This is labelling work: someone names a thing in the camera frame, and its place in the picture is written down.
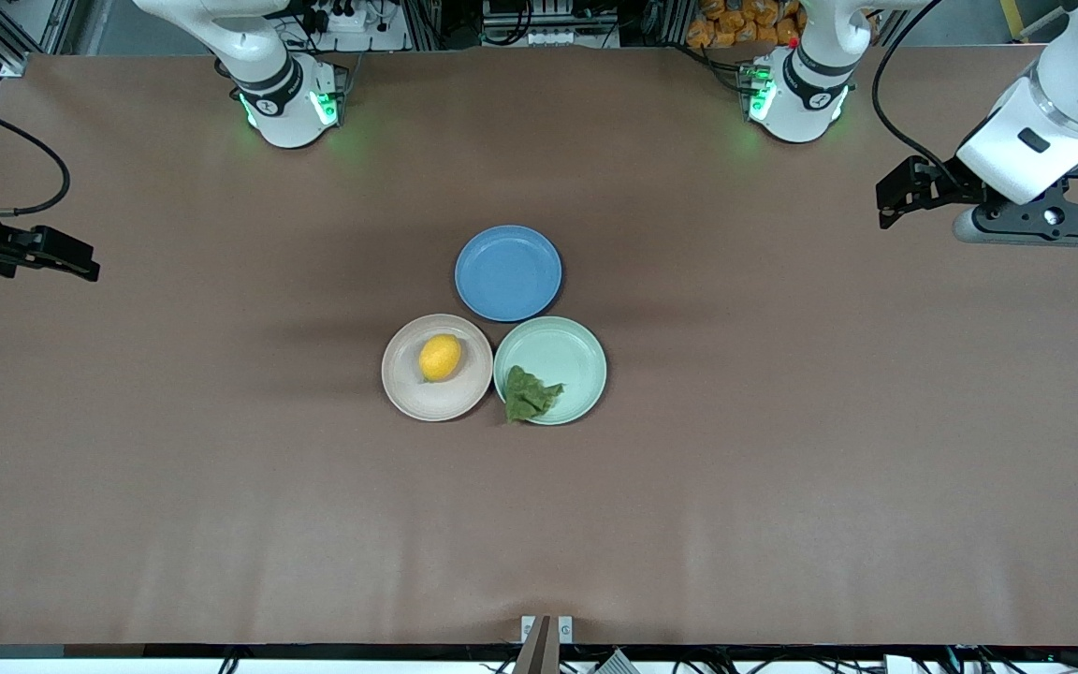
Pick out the yellow lemon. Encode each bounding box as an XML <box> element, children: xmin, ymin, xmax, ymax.
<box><xmin>418</xmin><ymin>334</ymin><xmax>463</xmax><ymax>384</ymax></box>

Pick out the green lettuce leaf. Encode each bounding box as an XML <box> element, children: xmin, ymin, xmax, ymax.
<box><xmin>503</xmin><ymin>365</ymin><xmax>566</xmax><ymax>425</ymax></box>

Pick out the bag of oranges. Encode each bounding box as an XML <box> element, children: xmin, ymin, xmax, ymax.
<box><xmin>686</xmin><ymin>0</ymin><xmax>804</xmax><ymax>51</ymax></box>

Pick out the beige plate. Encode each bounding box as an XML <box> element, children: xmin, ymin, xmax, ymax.
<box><xmin>381</xmin><ymin>314</ymin><xmax>495</xmax><ymax>423</ymax></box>

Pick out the light green plate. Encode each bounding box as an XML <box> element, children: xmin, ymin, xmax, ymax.
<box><xmin>493</xmin><ymin>316</ymin><xmax>608</xmax><ymax>427</ymax></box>

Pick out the white power strip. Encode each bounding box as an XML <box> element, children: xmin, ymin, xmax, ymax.
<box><xmin>300</xmin><ymin>0</ymin><xmax>409</xmax><ymax>53</ymax></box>

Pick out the blue plate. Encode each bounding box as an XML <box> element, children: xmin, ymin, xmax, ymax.
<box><xmin>454</xmin><ymin>225</ymin><xmax>563</xmax><ymax>323</ymax></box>

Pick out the grey electronics rack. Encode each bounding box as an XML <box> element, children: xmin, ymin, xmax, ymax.
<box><xmin>481</xmin><ymin>0</ymin><xmax>620</xmax><ymax>49</ymax></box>

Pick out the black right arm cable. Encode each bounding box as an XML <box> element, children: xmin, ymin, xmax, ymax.
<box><xmin>0</xmin><ymin>99</ymin><xmax>71</xmax><ymax>219</ymax></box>

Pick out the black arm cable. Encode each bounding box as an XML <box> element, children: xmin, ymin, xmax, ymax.
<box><xmin>0</xmin><ymin>99</ymin><xmax>71</xmax><ymax>219</ymax></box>
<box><xmin>870</xmin><ymin>0</ymin><xmax>970</xmax><ymax>188</ymax></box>

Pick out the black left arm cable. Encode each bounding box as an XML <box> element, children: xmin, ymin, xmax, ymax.
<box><xmin>870</xmin><ymin>0</ymin><xmax>970</xmax><ymax>188</ymax></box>

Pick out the aluminium frame profile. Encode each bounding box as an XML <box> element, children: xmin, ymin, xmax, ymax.
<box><xmin>0</xmin><ymin>0</ymin><xmax>81</xmax><ymax>78</ymax></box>

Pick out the metal table edge bracket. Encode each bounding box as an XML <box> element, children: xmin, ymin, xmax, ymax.
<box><xmin>513</xmin><ymin>614</ymin><xmax>575</xmax><ymax>674</ymax></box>

